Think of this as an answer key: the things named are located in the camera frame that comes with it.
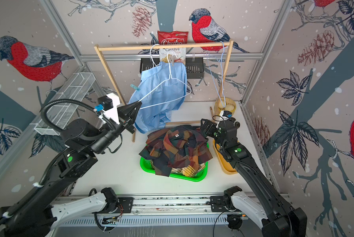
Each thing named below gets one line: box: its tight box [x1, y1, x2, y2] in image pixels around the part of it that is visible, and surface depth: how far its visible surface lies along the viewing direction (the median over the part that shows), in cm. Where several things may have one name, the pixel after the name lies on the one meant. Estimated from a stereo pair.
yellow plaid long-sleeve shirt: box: [170, 162, 206, 178], surface depth 79 cm
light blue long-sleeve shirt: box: [128, 61, 188, 134], surface depth 76 cm
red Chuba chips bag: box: [157, 30, 189, 45], surface depth 87 cm
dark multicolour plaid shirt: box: [138, 125, 214, 177], surface depth 79 cm
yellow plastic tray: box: [212, 138, 238, 175], surface depth 81 cm
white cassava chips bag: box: [159, 47, 187, 65], surface depth 87 cm
